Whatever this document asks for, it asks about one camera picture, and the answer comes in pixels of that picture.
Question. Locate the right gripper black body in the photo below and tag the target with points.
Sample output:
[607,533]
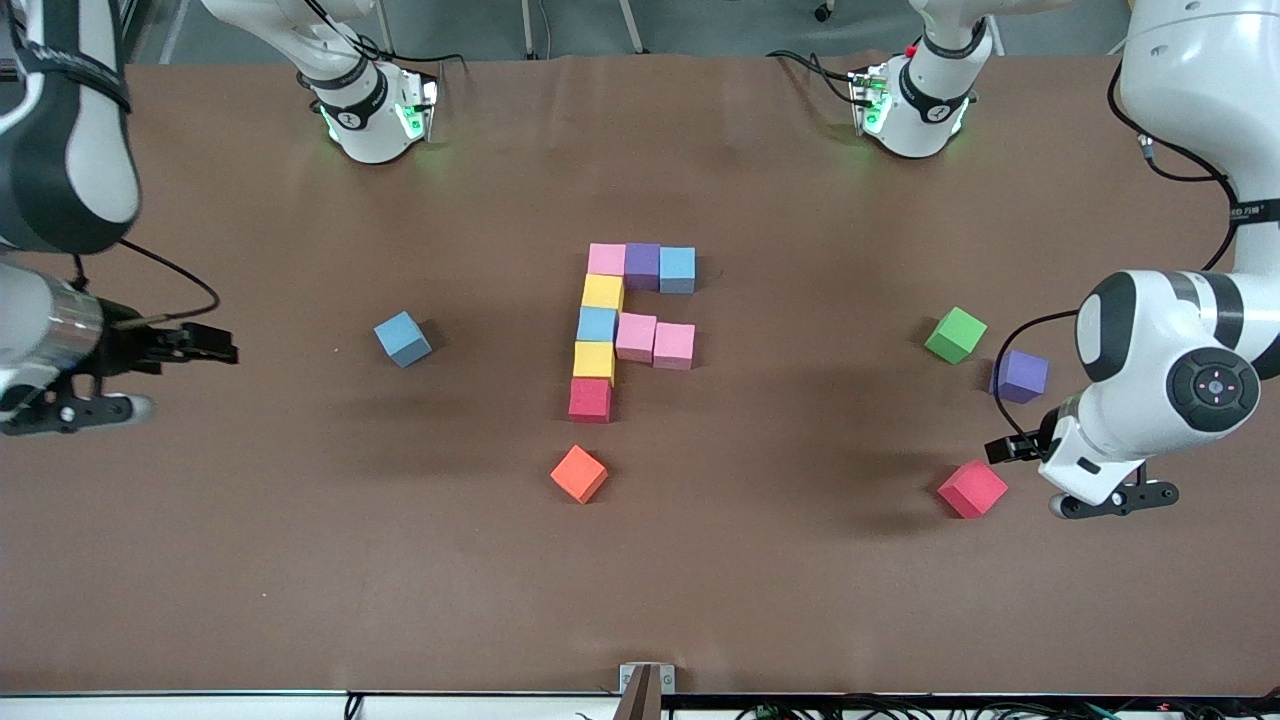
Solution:
[128,348]

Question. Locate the red foam cube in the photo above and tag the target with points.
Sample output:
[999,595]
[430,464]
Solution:
[972,488]
[590,399]

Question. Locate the pink foam cube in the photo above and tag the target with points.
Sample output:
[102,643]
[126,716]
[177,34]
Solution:
[674,346]
[606,259]
[636,337]

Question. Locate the blue foam cube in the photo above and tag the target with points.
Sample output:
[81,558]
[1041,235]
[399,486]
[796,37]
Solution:
[597,324]
[402,338]
[677,270]

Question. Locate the yellow foam cube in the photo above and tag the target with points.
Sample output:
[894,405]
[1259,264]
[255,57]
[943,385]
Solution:
[594,361]
[603,292]

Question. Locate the purple foam cube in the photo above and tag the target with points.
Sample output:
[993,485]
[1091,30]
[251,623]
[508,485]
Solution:
[1018,376]
[642,265]

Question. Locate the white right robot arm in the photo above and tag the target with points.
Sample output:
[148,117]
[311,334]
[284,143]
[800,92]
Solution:
[70,170]

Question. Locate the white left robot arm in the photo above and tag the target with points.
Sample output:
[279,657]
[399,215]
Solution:
[1190,330]

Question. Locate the green foam cube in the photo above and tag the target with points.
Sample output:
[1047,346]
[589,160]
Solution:
[955,334]

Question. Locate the brown table mat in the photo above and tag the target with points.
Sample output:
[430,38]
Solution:
[300,550]

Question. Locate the orange foam cube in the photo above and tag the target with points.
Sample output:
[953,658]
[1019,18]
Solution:
[579,473]

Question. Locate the grey metal stand leg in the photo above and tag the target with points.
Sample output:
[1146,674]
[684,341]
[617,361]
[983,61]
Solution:
[630,25]
[527,30]

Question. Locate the black caster wheel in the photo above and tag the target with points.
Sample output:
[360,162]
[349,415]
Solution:
[825,10]

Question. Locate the white table edge rail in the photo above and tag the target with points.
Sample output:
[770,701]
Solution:
[200,708]

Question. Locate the metal table edge bracket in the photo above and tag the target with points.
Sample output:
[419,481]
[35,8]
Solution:
[645,690]

